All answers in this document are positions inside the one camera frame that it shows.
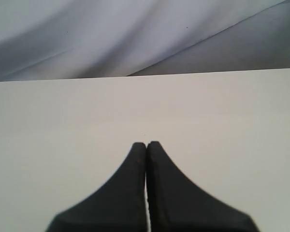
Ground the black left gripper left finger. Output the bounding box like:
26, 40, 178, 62
47, 143, 147, 232

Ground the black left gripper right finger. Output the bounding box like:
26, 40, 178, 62
146, 141, 259, 232

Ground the grey backdrop cloth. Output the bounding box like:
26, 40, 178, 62
0, 0, 290, 81

